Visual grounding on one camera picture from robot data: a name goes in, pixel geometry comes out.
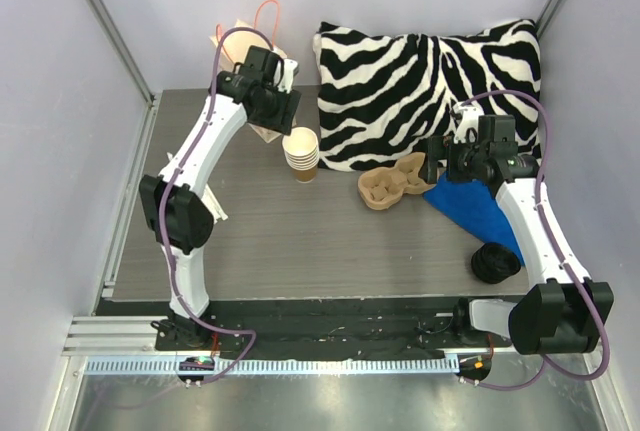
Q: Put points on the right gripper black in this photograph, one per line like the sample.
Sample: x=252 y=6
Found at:
x=432 y=167

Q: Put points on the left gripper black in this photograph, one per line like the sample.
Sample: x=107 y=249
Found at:
x=288 y=111

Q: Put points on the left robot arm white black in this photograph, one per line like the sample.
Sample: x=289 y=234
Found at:
x=173 y=201

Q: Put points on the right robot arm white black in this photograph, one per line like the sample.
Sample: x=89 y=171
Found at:
x=565 y=310

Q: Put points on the blue cloth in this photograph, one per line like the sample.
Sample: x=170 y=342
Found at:
x=471 y=206

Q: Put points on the stack of paper cups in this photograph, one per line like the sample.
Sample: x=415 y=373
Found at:
x=301 y=150

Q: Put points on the kraft paper gift bag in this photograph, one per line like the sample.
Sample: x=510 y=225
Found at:
x=235 y=49

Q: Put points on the cardboard cup carrier tray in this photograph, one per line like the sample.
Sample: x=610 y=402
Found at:
x=383 y=187

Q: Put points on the stack of black lids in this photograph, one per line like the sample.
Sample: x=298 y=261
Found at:
x=493 y=263

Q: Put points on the zebra print pillow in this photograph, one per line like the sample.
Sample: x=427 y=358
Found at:
x=381 y=97

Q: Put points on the white wrapped straws bundle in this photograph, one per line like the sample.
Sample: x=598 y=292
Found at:
x=212 y=204

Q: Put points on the aluminium front rail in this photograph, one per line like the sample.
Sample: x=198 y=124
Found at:
x=183 y=365

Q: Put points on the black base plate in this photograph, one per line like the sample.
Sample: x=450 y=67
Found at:
x=395 y=328

